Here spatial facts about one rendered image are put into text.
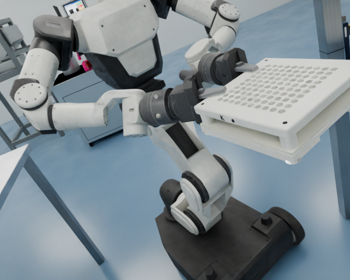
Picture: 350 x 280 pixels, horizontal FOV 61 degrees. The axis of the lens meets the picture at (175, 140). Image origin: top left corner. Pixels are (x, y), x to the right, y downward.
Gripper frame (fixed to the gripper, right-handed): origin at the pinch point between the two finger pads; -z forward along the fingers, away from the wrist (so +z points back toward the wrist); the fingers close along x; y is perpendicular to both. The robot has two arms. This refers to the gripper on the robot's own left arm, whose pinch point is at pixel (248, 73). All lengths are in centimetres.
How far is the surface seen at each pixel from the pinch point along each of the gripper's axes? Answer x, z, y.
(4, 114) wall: 71, 573, 147
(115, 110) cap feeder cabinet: 67, 244, 2
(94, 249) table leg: 87, 92, 70
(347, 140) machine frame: 56, 16, -48
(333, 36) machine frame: 11, 16, -47
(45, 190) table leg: 39, 91, 71
